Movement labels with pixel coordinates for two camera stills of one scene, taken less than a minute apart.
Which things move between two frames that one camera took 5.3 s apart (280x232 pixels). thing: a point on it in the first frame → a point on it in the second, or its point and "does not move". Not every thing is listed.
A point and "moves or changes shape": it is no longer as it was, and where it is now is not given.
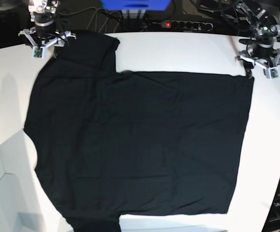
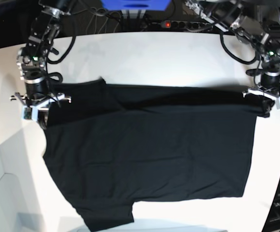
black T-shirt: x=110 y=143 moves or changes shape
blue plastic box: x=136 y=5 does not move
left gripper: x=46 y=36 → x=37 y=96
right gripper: x=265 y=56 → x=270 y=86
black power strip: x=188 y=25 does not move
